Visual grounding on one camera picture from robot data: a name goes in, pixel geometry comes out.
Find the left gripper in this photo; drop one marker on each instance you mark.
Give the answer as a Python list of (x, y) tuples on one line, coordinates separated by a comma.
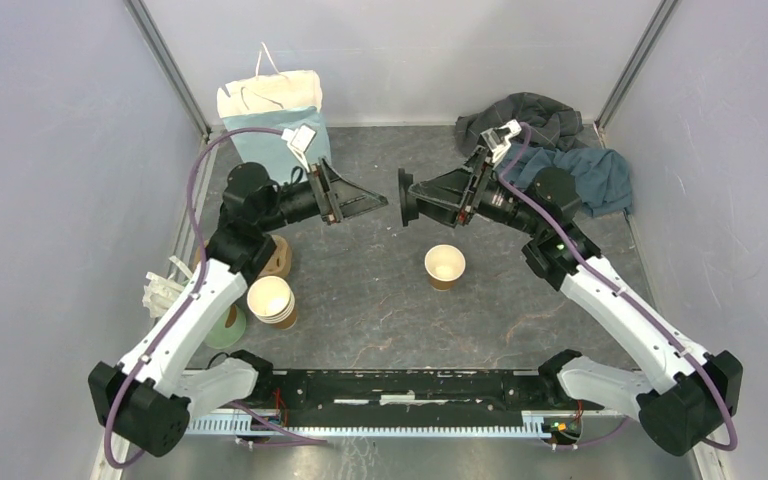
[(351, 199)]

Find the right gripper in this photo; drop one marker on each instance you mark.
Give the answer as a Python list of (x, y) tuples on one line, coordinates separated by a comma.
[(442, 196)]

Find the brown paper coffee cup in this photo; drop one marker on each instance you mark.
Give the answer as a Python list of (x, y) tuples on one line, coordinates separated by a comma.
[(444, 265)]

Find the black coffee cup lid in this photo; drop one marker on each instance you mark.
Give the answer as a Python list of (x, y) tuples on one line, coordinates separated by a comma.
[(408, 202)]

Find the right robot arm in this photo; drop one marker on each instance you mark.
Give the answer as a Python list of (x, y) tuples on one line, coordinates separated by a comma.
[(680, 393)]

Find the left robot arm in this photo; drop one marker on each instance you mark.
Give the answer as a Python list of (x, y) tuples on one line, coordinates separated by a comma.
[(145, 398)]

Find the brown cardboard cup carrier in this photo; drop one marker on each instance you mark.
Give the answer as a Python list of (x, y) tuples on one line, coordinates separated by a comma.
[(278, 258)]

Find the light blue paper bag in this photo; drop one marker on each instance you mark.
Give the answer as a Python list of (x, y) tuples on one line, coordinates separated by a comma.
[(274, 99)]

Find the stack of paper cups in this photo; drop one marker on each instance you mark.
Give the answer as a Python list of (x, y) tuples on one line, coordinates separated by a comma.
[(272, 301)]

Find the grey crumpled cloth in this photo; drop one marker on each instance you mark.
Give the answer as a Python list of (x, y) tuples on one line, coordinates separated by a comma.
[(554, 125)]

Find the blue crumpled cloth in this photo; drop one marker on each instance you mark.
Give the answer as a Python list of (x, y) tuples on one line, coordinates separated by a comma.
[(602, 176)]

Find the green straw holder cup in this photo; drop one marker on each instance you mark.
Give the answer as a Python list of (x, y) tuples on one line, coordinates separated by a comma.
[(228, 329)]

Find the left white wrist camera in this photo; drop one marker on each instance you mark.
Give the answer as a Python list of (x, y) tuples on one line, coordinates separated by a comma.
[(298, 141)]

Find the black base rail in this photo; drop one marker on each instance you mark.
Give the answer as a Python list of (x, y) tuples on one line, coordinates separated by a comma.
[(429, 403)]

